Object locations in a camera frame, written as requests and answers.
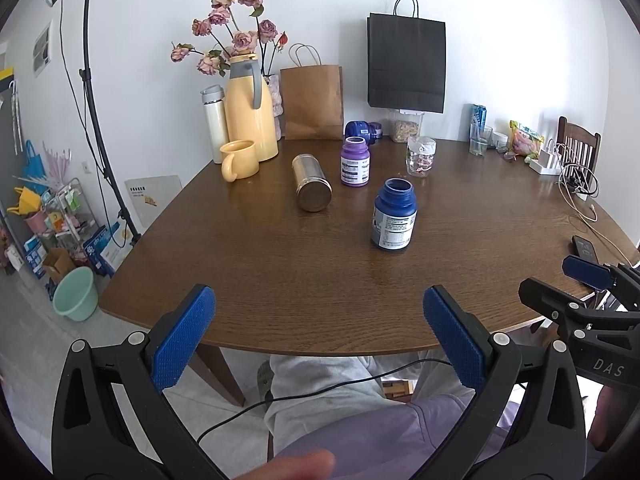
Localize purple supplement bottle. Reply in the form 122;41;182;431
340;136;372;189

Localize green plastic bucket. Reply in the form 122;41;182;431
52;266;98;323

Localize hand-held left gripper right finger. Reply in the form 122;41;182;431
422;284;589;480

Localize drinking glass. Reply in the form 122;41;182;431
469;123;494;156

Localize cardboard box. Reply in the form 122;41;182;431
42;247;77;286

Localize clear plastic jar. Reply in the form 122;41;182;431
405;135;437;179

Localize blue and white box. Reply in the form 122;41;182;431
82;221;132;278
22;234;48;280

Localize wooden table leg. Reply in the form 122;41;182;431
189;344;247;408

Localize stainless steel cup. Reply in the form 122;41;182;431
292;154;334;212

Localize clear cereal container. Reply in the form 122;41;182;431
389;109;425;144

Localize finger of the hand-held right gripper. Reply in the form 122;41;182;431
562;254;640;312
518;276;599;334

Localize dark blue supplement bottle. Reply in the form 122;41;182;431
370;177;418;251

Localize yellow thermos jug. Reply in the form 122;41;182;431
223;53;280;163

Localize black paper bag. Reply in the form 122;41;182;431
366;0;447;114

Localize patterned vase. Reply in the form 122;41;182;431
265;74;286;133

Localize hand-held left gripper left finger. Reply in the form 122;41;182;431
51;284;236;480

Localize black lamp stand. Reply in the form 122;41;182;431
79;0;142;247

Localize lavender shirt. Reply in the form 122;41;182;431
272;393;518;480

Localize brown paper bag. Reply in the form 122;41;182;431
279;43;345;141

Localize pink rose bouquet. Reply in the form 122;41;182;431
171;0;289;79

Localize white board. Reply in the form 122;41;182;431
124;174;183;228

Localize black smartphone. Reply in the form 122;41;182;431
571;234;600;264

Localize white charging cable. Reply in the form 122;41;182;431
547;142;601;223

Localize blue round jar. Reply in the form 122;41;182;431
345;120;373;146

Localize wire storage rack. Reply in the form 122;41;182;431
42;177;98;256

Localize person's right forearm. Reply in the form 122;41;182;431
586;382;640;453

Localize white bottle with grey lid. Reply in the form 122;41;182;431
200;84;230;165

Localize blue tote bag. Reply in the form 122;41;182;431
22;140;51;193

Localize light grey pants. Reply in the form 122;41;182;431
263;350;477;461

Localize colourful snack packet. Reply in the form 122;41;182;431
508;120;546;160

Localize thin black cable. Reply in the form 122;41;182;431
196;358;453;445

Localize wooden chair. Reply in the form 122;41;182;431
556;116;602;173

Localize person's left hand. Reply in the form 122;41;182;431
235;449;337;480

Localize white charger block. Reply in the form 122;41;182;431
530;139;563;176

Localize yellow mug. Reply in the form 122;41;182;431
219;139;261;183

